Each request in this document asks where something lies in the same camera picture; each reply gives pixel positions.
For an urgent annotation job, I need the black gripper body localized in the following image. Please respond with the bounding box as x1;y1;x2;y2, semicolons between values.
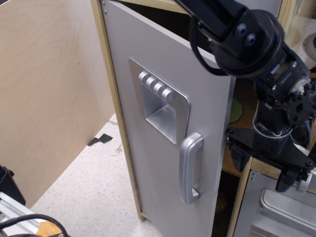
226;128;316;171

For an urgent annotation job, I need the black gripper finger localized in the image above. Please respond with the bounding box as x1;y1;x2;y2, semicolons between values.
275;167;309;193
229;144;252;172

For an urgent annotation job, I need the silver fridge door handle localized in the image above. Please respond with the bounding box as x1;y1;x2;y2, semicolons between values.
178;132;203;205

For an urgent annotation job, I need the grey toy fridge door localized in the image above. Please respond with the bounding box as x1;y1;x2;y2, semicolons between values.
103;0;235;237

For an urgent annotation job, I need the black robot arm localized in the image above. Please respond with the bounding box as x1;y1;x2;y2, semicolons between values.
179;0;316;192

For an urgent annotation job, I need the silver oven knob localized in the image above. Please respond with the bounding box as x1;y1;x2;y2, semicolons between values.
296;168;316;194

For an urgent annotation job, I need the grey toy oven door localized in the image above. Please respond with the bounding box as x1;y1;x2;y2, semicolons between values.
234;171;316;237

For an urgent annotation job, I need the yellow toy bell pepper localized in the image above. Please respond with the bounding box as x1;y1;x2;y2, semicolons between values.
215;192;227;213

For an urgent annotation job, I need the green toy plate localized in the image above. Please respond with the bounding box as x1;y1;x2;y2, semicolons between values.
229;98;243;124

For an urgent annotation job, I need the silver ice dispenser panel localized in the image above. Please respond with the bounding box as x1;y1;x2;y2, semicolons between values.
128;58;191;146

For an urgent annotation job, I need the white speckled toy countertop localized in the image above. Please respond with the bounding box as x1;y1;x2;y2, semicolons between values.
297;19;316;69

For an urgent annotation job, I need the black floor tape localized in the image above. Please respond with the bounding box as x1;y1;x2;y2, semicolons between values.
87;134;113;146

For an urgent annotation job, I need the grey freezer door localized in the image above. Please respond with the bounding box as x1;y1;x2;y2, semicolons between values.
239;0;282;18

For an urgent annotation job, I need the plywood board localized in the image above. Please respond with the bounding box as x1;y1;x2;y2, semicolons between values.
0;0;115;207

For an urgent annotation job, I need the aluminium frame rail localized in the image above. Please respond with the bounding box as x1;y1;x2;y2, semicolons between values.
0;192;44;236

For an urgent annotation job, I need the black braided cable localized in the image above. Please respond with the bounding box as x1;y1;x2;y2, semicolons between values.
0;214;69;237

